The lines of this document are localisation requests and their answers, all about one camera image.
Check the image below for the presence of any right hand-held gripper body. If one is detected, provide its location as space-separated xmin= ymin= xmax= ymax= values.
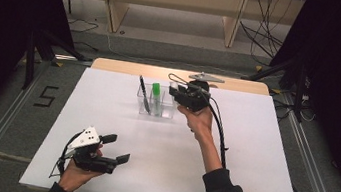
xmin=180 ymin=70 xmax=226 ymax=116

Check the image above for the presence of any person's right hand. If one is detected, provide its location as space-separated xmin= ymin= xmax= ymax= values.
xmin=173 ymin=102 xmax=218 ymax=145

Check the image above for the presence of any black cable bundle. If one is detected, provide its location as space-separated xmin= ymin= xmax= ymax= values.
xmin=233 ymin=0 xmax=292 ymax=69

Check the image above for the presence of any black pen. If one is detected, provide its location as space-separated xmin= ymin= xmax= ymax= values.
xmin=134 ymin=75 xmax=157 ymax=116

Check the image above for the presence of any right hand-held gripper cable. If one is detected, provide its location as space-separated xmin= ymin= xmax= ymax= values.
xmin=156 ymin=71 xmax=239 ymax=169

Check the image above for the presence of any black tripod stand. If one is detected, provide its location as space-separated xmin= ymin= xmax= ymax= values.
xmin=19 ymin=27 xmax=91 ymax=98
xmin=236 ymin=49 xmax=314 ymax=124

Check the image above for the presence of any white table sheet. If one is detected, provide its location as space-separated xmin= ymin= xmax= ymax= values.
xmin=17 ymin=59 xmax=322 ymax=192

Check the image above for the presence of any clear plastic pen holder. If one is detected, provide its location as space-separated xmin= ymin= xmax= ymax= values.
xmin=134 ymin=82 xmax=179 ymax=120

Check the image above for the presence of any wooden table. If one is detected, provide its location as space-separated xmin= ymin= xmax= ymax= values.
xmin=89 ymin=57 xmax=272 ymax=98

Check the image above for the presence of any person's left hand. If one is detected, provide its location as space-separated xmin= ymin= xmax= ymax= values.
xmin=57 ymin=157 xmax=104 ymax=192

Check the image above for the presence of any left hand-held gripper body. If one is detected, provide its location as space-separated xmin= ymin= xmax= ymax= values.
xmin=63 ymin=123 xmax=121 ymax=176

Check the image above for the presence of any thin black floor cable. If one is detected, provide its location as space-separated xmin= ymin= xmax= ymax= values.
xmin=64 ymin=16 xmax=101 ymax=53

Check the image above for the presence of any green marker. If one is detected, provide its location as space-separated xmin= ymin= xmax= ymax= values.
xmin=148 ymin=81 xmax=165 ymax=118

